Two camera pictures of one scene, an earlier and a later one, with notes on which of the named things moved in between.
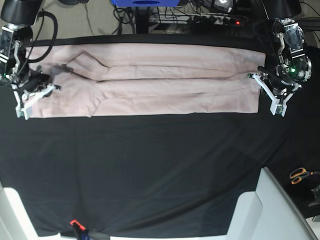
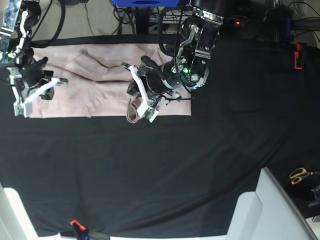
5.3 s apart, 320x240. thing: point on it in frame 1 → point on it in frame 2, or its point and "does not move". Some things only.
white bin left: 15,223 does not move
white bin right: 267,213 does not move
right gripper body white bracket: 279,105 → 149,110
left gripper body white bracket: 24,98 does not move
